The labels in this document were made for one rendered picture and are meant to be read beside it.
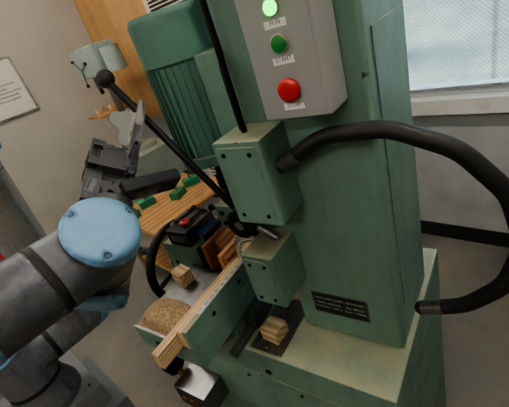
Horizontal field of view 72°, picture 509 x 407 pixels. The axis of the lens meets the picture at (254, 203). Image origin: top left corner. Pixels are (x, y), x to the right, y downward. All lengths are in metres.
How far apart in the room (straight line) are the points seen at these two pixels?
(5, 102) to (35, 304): 3.31
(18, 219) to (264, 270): 0.63
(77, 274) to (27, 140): 3.32
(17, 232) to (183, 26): 0.64
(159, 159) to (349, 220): 2.64
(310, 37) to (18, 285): 0.41
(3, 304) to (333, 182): 0.46
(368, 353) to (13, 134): 3.37
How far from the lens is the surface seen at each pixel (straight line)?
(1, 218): 1.01
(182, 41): 0.71
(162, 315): 0.87
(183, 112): 0.74
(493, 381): 1.77
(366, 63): 0.50
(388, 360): 0.81
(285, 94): 0.47
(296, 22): 0.45
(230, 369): 1.03
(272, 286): 0.67
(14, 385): 1.25
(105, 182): 0.67
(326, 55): 0.46
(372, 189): 0.57
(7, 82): 3.72
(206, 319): 0.80
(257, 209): 0.58
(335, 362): 0.81
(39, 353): 1.22
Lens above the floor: 1.46
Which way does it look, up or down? 28 degrees down
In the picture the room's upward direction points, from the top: 19 degrees counter-clockwise
